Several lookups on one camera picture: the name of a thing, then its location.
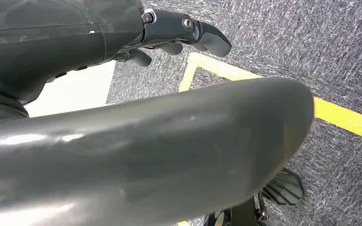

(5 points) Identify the black robot foot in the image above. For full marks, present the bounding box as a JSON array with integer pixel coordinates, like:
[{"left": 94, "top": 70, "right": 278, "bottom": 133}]
[{"left": 203, "top": 168, "right": 305, "bottom": 226}]

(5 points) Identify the white flat panel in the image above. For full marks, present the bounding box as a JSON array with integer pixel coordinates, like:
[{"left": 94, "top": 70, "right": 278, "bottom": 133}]
[{"left": 24, "top": 60, "right": 116, "bottom": 118}]

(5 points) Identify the yellow floor tape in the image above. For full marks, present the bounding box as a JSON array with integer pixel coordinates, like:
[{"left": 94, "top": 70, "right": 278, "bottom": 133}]
[{"left": 177, "top": 52, "right": 362, "bottom": 226}]

